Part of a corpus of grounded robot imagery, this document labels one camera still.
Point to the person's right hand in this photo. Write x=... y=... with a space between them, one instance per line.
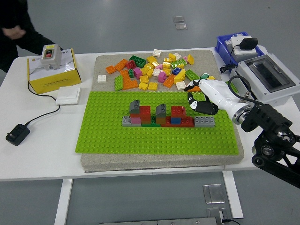
x=14 y=32

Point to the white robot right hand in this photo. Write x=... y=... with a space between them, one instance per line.
x=218 y=92

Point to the red toy brick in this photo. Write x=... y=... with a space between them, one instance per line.
x=130 y=65
x=145 y=110
x=178 y=112

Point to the green studded baseplate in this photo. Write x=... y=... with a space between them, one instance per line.
x=152 y=140

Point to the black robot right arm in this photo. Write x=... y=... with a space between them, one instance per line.
x=267 y=117

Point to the yellow toy brick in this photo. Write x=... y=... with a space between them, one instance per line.
x=211 y=77
x=171 y=57
x=153 y=86
x=151 y=59
x=166 y=71
x=154 y=64
x=150 y=73
x=166 y=62
x=143 y=86
x=190 y=59
x=144 y=79
x=145 y=69

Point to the small dark green brick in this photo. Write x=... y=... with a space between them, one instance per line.
x=204 y=76

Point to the long orange brick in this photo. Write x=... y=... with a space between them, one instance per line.
x=195 y=89
x=131 y=84
x=124 y=75

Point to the grey rectangular brick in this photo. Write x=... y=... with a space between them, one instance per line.
x=126 y=120
x=205 y=122

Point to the white toy brick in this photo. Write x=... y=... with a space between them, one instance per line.
x=157 y=52
x=101 y=79
x=177 y=55
x=180 y=85
x=156 y=72

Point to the yellow sloped brick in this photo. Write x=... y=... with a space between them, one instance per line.
x=180 y=76

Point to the long red brick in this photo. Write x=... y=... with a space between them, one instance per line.
x=188 y=122

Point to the blue toy brick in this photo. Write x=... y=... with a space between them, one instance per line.
x=175 y=120
x=176 y=71

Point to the small pink brick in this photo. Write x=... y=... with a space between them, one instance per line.
x=185 y=58
x=159 y=67

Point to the orange toy brick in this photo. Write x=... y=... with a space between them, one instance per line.
x=168 y=81
x=145 y=121
x=110 y=69
x=120 y=65
x=160 y=120

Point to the pink toy brick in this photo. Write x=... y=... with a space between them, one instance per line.
x=136 y=120
x=137 y=73
x=161 y=77

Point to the grey sloped brick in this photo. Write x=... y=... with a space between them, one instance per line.
x=160 y=112
x=134 y=108

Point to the narrow dark green brick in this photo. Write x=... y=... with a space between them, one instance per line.
x=153 y=120
x=131 y=73

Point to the flat green brick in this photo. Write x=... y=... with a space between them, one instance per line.
x=151 y=125

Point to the large dark green brick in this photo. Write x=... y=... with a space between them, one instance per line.
x=137 y=61

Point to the thin orange brick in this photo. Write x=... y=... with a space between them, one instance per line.
x=134 y=115

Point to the long lime green brick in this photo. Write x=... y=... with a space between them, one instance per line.
x=118 y=83

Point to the person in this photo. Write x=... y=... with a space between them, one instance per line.
x=14 y=14

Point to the blue plastic bin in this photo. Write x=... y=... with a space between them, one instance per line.
x=221 y=47

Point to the white flat block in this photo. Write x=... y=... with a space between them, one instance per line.
x=246 y=52

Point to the white power socket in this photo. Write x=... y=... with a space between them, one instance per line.
x=234 y=38

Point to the black plug charger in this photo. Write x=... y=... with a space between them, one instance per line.
x=249 y=43

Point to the yellow cardboard box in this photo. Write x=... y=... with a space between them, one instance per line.
x=56 y=82

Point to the small metal floor plate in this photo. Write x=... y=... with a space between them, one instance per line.
x=181 y=26
x=178 y=19

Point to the grey-brown mat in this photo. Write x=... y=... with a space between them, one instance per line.
x=152 y=161

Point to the silver floor plate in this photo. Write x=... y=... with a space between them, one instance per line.
x=213 y=212
x=213 y=193

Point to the black power adapter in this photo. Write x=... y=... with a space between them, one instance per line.
x=17 y=135

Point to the white table leg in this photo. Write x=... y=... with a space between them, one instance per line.
x=64 y=201
x=232 y=194

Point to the grey push-button switch box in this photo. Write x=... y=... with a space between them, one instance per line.
x=52 y=62

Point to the white enclosure with clear lid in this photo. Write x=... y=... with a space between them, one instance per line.
x=281 y=93

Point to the white wall switch panel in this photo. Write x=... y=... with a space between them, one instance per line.
x=68 y=95

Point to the grey metal base plate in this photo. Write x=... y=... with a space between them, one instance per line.
x=152 y=222

